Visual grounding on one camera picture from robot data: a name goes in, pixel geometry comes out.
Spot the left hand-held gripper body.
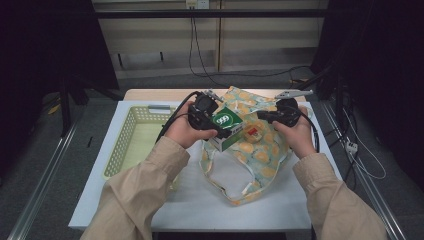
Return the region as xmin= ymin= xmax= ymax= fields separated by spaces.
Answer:
xmin=186 ymin=88 xmax=225 ymax=132

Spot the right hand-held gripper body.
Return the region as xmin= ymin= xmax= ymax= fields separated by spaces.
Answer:
xmin=265 ymin=88 xmax=315 ymax=129

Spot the square green and white medicine box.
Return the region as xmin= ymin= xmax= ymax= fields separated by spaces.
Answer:
xmin=207 ymin=106 xmax=247 ymax=153

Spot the orange slice print tote bag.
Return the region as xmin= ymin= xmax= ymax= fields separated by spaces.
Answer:
xmin=198 ymin=85 xmax=315 ymax=207

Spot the pale yellow perforated plastic basket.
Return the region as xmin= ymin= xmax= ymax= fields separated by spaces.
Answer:
xmin=102 ymin=104 xmax=180 ymax=192

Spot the person's left hand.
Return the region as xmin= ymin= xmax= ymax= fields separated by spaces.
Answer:
xmin=164 ymin=109 xmax=219 ymax=150

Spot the person's right hand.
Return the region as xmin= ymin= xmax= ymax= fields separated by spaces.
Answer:
xmin=271 ymin=105 xmax=318 ymax=160

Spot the black metal stand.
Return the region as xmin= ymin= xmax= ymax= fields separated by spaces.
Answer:
xmin=57 ymin=74 xmax=122 ymax=138
xmin=295 ymin=62 xmax=349 ymax=136

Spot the white power strip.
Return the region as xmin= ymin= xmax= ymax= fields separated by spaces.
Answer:
xmin=344 ymin=139 xmax=360 ymax=155

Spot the white foam sheet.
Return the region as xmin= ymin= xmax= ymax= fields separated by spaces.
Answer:
xmin=67 ymin=100 xmax=344 ymax=232

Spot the left hand-held gripper cable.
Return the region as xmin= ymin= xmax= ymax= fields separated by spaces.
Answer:
xmin=155 ymin=90 xmax=202 ymax=145

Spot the hand-held gripper cable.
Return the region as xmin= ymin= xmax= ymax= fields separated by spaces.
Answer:
xmin=292 ymin=105 xmax=321 ymax=154
xmin=155 ymin=90 xmax=202 ymax=145

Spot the right hand-held gripper cable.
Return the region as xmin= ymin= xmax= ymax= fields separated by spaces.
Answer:
xmin=292 ymin=105 xmax=321 ymax=154

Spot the black wall cable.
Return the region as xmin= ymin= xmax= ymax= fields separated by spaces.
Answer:
xmin=191 ymin=8 xmax=221 ymax=87
xmin=188 ymin=8 xmax=314 ymax=79

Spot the white floor cable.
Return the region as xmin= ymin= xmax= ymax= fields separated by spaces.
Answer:
xmin=342 ymin=108 xmax=388 ymax=181

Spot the dark horizontal wall bar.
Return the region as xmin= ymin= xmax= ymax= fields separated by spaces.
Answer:
xmin=94 ymin=8 xmax=328 ymax=20

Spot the metal floor rail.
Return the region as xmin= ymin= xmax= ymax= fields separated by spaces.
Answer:
xmin=6 ymin=121 xmax=85 ymax=240
xmin=319 ymin=99 xmax=408 ymax=240

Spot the white wall socket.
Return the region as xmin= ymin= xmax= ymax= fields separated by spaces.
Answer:
xmin=185 ymin=0 xmax=211 ymax=10

